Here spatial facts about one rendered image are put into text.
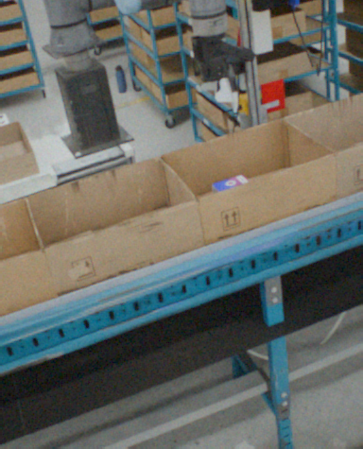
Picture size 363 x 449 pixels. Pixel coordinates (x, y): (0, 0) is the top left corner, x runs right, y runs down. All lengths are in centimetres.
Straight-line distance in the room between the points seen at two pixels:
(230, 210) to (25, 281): 53
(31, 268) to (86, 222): 35
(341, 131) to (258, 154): 29
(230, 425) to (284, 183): 105
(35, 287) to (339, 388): 132
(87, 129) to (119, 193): 86
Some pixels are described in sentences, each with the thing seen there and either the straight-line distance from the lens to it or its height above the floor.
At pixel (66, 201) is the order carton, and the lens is 178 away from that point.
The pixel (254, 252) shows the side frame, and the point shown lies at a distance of 162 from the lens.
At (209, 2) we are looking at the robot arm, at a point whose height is 147.
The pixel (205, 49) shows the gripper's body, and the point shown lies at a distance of 165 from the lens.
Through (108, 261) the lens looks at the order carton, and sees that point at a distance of 156.
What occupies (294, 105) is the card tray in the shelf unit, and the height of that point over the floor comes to 59.
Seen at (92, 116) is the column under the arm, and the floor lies 89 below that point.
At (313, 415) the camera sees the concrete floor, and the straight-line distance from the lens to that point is 239.
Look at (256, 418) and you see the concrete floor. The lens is 240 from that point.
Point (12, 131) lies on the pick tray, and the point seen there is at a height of 81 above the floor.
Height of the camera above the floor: 183
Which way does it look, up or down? 30 degrees down
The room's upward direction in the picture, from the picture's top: 10 degrees counter-clockwise
